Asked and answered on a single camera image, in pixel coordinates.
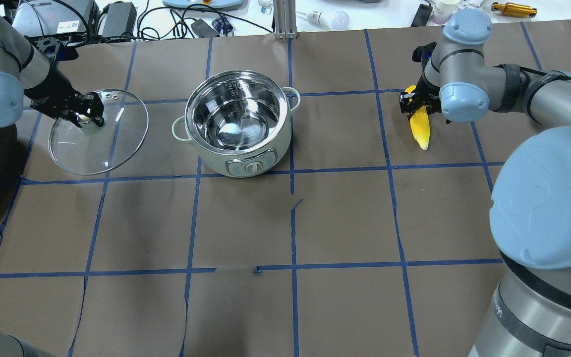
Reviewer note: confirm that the yellow corn cob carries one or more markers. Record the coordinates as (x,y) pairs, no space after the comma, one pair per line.
(420,126)

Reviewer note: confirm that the black power adapter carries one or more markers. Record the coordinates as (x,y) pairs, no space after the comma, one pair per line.
(117,20)

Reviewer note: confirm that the white paper cup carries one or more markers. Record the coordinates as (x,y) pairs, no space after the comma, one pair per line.
(443,10)

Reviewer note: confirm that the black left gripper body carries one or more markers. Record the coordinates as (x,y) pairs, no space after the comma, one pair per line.
(53,87)

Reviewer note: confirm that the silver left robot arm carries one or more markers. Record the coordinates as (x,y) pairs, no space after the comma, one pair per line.
(25,72)

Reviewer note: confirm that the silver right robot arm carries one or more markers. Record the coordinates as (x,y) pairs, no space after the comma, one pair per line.
(530,310)

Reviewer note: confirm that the gold metal cylinder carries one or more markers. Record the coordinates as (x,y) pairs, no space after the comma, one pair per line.
(514,10)

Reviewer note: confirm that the aluminium frame post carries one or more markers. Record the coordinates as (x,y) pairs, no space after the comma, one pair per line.
(284,18)

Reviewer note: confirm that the glass pot lid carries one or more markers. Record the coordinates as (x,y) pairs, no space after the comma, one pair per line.
(107,136)

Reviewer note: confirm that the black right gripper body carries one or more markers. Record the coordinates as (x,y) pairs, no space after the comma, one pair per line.
(431,95)

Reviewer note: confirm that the white light bulb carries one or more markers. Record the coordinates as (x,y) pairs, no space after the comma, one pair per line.
(337,20)

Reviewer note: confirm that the pale green electric pot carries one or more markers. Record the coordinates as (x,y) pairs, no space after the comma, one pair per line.
(240,122)

